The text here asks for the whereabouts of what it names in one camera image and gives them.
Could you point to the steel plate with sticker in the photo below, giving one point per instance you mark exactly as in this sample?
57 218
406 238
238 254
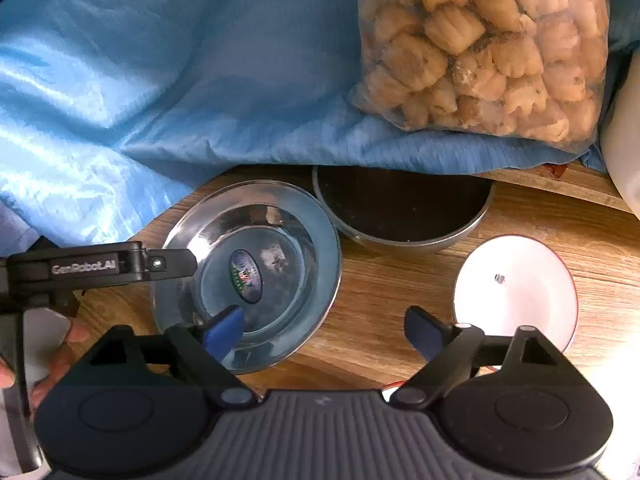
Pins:
280 240

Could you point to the person's left hand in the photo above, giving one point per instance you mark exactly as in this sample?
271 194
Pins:
72 334

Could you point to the blue cloth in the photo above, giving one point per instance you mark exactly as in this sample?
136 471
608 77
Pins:
200 60

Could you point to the white bowl with red rim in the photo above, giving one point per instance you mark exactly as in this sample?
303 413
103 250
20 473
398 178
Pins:
520 300

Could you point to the clear bag of fried snacks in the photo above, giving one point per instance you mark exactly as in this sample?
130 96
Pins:
475 50

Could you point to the wooden tray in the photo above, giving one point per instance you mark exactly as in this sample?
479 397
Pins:
550 187

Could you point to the steel bowl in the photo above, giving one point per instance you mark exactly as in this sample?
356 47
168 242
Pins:
400 210

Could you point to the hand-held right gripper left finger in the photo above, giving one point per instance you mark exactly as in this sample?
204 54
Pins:
226 329

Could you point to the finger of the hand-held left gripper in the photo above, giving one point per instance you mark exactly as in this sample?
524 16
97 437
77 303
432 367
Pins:
172 263

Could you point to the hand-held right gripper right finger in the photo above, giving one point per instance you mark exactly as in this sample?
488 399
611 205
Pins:
424 332

